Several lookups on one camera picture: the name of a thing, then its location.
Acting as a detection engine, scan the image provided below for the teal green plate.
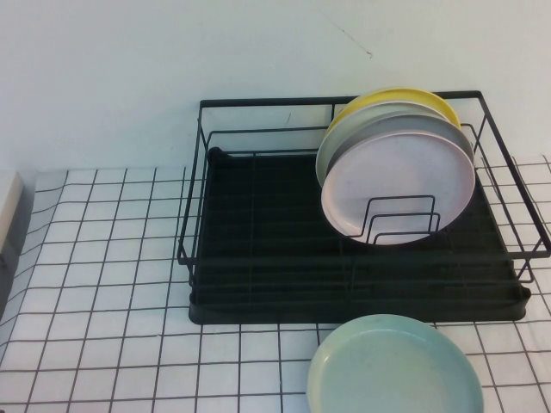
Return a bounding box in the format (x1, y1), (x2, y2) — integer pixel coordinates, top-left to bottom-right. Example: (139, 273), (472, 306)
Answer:
(306, 313), (486, 413)

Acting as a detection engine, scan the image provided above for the white plate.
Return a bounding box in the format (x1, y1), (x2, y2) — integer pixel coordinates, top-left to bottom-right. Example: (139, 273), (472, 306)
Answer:
(315, 101), (453, 188)

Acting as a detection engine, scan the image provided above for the pink plate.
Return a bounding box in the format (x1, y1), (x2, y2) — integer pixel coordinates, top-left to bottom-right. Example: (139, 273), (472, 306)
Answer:
(320, 131), (477, 247)

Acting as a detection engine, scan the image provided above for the grey plate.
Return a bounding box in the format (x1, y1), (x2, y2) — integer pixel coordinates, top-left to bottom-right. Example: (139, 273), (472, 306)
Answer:
(331, 112), (474, 173)

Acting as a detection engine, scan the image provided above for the yellow plate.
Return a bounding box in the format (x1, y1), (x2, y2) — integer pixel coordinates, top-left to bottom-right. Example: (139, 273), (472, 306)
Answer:
(325, 87), (461, 134)

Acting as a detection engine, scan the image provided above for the black plastic drain tray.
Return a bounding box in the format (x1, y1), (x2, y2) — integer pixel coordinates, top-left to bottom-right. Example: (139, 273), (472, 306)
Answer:
(188, 145), (533, 326)

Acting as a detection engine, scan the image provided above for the white black grid tablecloth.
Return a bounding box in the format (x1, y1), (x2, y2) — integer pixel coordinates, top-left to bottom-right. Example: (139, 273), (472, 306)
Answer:
(0, 155), (551, 413)

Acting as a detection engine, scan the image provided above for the black wire dish rack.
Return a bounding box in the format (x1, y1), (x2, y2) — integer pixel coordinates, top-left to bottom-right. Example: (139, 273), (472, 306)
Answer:
(176, 89), (551, 287)

